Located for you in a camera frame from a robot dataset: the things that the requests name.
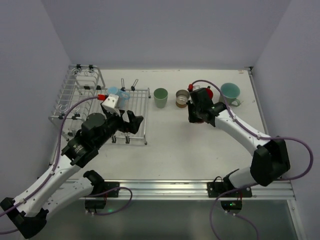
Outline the red mug black handle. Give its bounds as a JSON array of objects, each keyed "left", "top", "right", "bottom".
[{"left": 205, "top": 86, "right": 214, "bottom": 99}]

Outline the light blue mug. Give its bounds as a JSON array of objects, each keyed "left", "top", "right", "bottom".
[{"left": 107, "top": 86, "right": 130, "bottom": 108}]

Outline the pale green mug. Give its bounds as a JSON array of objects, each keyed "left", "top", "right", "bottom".
[{"left": 219, "top": 82, "right": 241, "bottom": 107}]

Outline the light green tumbler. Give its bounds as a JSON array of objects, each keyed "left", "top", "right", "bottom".
[{"left": 153, "top": 88, "right": 168, "bottom": 109}]

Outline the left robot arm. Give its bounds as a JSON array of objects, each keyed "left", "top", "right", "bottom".
[{"left": 0, "top": 110, "right": 144, "bottom": 239}]

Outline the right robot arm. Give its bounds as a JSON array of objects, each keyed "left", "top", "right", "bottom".
[{"left": 187, "top": 85, "right": 291, "bottom": 192}]

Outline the left black controller box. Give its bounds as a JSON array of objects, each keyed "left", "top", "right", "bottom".
[{"left": 84, "top": 200, "right": 106, "bottom": 212}]

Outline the black controller box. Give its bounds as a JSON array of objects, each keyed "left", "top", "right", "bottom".
[
  {"left": 84, "top": 200, "right": 106, "bottom": 212},
  {"left": 220, "top": 200, "right": 243, "bottom": 214}
]

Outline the right black controller box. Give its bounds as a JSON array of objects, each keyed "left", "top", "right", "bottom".
[{"left": 220, "top": 200, "right": 243, "bottom": 214}]

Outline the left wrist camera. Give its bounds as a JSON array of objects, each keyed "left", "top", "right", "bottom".
[{"left": 101, "top": 94, "right": 121, "bottom": 117}]

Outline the metal wire dish rack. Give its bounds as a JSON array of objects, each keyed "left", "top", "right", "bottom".
[{"left": 48, "top": 64, "right": 151, "bottom": 141}]

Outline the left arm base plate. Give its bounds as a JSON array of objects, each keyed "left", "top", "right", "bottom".
[{"left": 91, "top": 181, "right": 120, "bottom": 198}]

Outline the aluminium mounting rail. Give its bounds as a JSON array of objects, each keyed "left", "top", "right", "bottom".
[{"left": 62, "top": 177, "right": 296, "bottom": 201}]

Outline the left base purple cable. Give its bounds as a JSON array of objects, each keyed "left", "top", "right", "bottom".
[{"left": 87, "top": 186, "right": 133, "bottom": 216}]

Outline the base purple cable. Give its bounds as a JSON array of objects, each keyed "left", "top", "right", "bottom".
[
  {"left": 87, "top": 186, "right": 133, "bottom": 216},
  {"left": 209, "top": 182, "right": 263, "bottom": 240}
]

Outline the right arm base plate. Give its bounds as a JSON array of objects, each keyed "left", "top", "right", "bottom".
[{"left": 206, "top": 181, "right": 253, "bottom": 198}]

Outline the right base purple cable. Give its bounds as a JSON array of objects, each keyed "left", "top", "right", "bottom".
[{"left": 209, "top": 182, "right": 263, "bottom": 240}]

